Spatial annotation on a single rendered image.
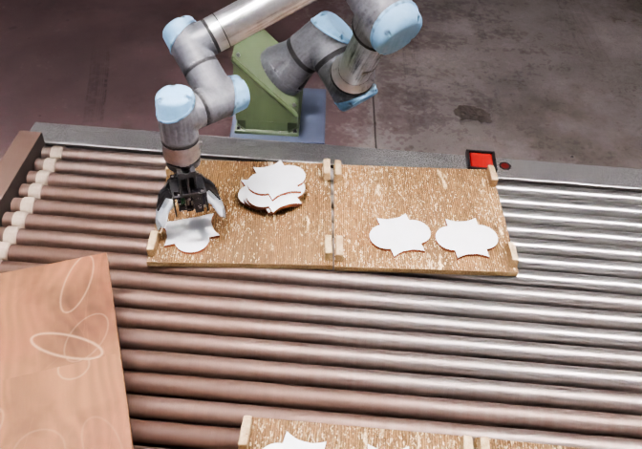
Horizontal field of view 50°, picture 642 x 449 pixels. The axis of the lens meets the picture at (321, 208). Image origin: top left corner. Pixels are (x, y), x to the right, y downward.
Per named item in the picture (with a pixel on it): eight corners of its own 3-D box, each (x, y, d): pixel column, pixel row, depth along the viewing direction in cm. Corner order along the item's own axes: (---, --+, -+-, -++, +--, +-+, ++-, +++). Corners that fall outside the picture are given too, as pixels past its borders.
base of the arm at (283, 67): (259, 41, 194) (284, 19, 189) (296, 69, 204) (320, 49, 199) (261, 76, 185) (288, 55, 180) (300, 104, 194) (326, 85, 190)
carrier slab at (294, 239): (170, 163, 177) (169, 159, 176) (330, 167, 179) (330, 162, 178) (147, 266, 152) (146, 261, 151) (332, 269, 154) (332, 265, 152)
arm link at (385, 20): (348, 56, 193) (397, -46, 140) (374, 101, 192) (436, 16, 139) (311, 75, 191) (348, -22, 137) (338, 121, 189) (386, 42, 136)
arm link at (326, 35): (304, 34, 195) (340, 5, 188) (328, 74, 194) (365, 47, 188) (283, 33, 185) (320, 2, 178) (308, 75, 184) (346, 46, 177)
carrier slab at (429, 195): (333, 168, 179) (333, 163, 177) (490, 174, 179) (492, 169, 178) (333, 270, 153) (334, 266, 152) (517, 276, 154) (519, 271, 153)
